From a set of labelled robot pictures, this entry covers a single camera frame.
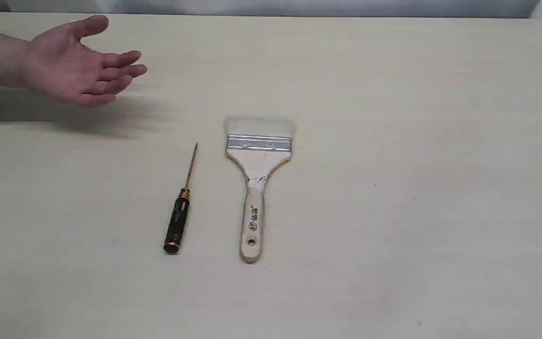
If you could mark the open bare human hand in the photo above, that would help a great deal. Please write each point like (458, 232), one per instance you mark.
(57, 64)

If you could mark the black and gold screwdriver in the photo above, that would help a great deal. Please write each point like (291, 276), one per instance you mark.
(180, 212)

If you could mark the wide wooden paint brush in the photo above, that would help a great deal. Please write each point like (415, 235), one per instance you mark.
(258, 147)

